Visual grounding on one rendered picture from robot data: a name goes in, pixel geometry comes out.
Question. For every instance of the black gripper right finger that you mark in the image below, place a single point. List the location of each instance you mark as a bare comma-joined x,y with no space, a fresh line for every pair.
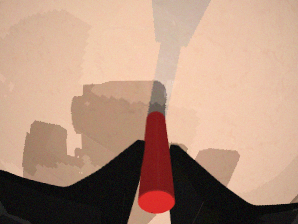
200,199

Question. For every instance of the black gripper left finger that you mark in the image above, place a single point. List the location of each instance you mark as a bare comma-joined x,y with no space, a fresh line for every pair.
105,197

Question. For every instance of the red peg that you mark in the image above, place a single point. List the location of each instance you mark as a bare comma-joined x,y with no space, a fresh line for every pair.
156,194

